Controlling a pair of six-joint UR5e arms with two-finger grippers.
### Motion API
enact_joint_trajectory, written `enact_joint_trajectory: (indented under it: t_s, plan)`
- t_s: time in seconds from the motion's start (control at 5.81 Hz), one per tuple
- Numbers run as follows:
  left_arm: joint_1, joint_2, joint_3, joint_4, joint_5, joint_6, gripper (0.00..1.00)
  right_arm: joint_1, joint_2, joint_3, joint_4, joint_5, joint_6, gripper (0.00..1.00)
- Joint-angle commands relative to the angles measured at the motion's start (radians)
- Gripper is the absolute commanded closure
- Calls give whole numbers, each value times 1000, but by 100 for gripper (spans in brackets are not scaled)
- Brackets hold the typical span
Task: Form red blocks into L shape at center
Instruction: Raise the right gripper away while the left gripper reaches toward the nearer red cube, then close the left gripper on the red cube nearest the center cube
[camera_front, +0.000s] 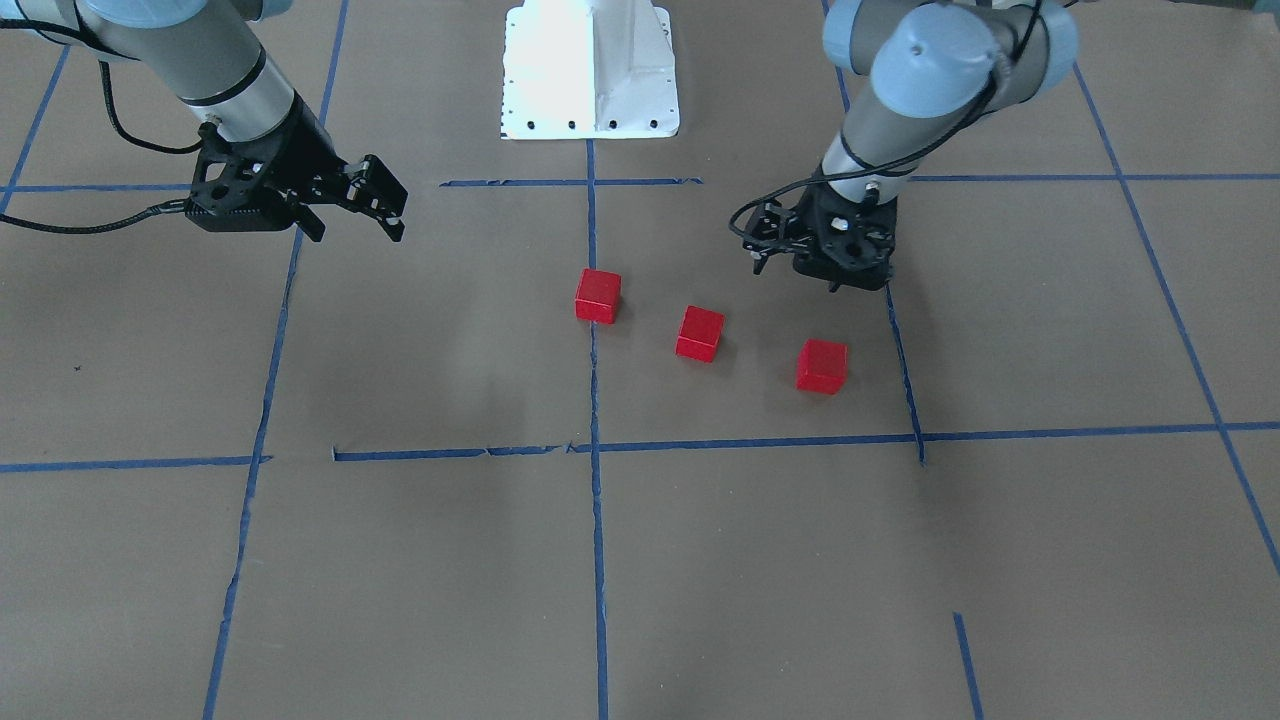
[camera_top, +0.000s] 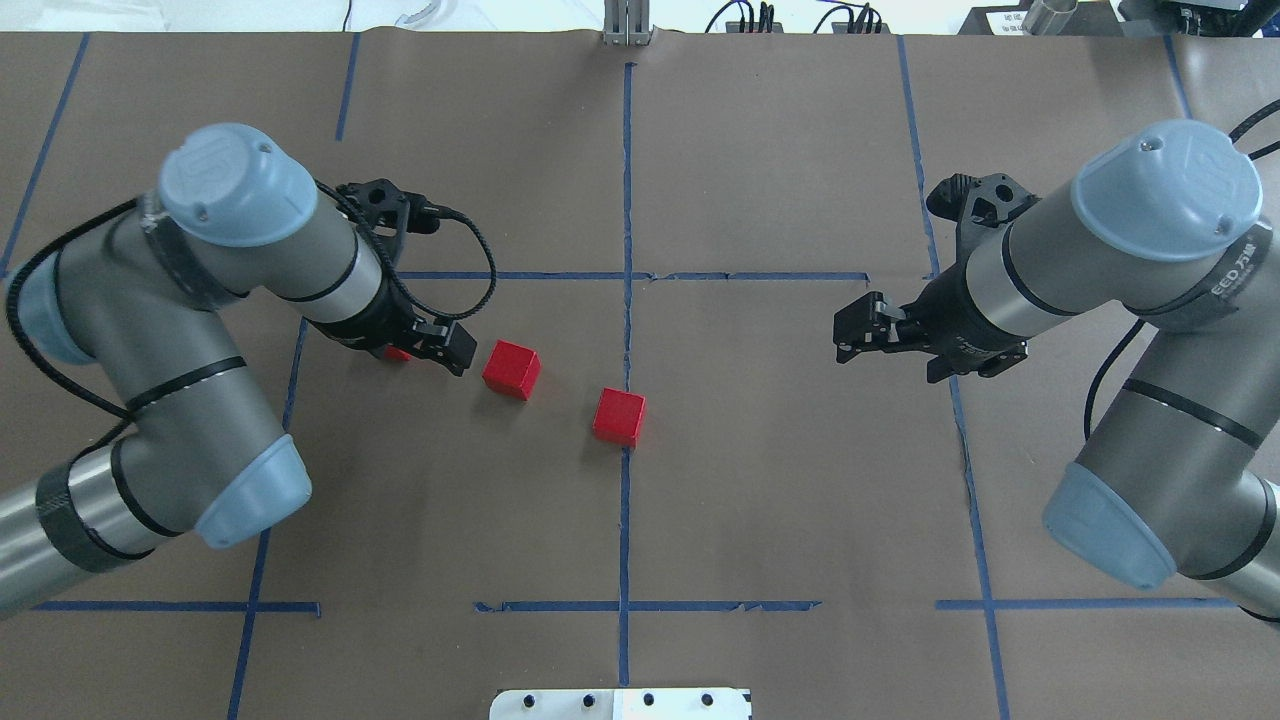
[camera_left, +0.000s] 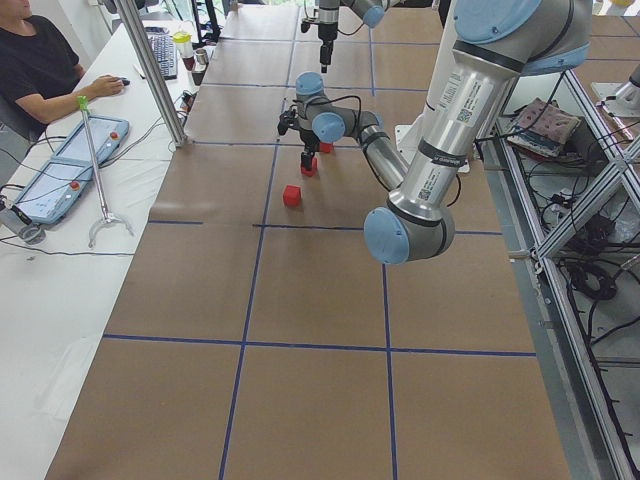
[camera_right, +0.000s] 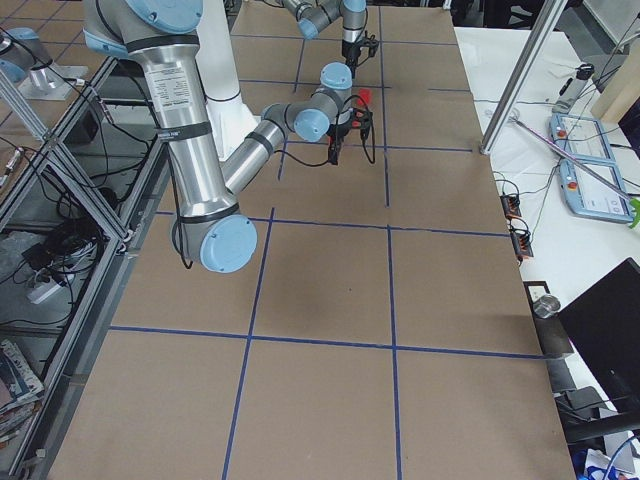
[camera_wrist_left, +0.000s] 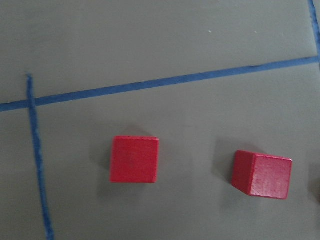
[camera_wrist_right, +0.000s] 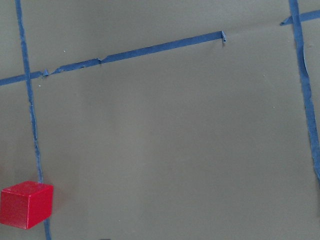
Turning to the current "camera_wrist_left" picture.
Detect red block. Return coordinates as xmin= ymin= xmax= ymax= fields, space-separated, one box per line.
xmin=231 ymin=150 xmax=293 ymax=200
xmin=110 ymin=135 xmax=160 ymax=183

